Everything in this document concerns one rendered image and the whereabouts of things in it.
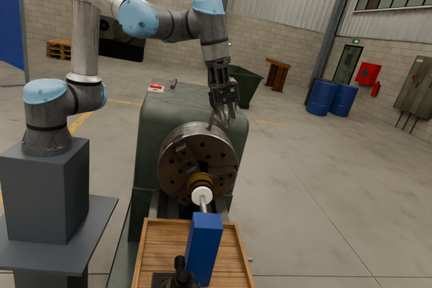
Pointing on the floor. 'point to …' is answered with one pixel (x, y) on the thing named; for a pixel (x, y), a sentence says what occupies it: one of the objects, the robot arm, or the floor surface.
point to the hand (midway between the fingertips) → (227, 121)
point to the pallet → (58, 48)
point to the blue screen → (13, 20)
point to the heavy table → (277, 74)
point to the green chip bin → (242, 75)
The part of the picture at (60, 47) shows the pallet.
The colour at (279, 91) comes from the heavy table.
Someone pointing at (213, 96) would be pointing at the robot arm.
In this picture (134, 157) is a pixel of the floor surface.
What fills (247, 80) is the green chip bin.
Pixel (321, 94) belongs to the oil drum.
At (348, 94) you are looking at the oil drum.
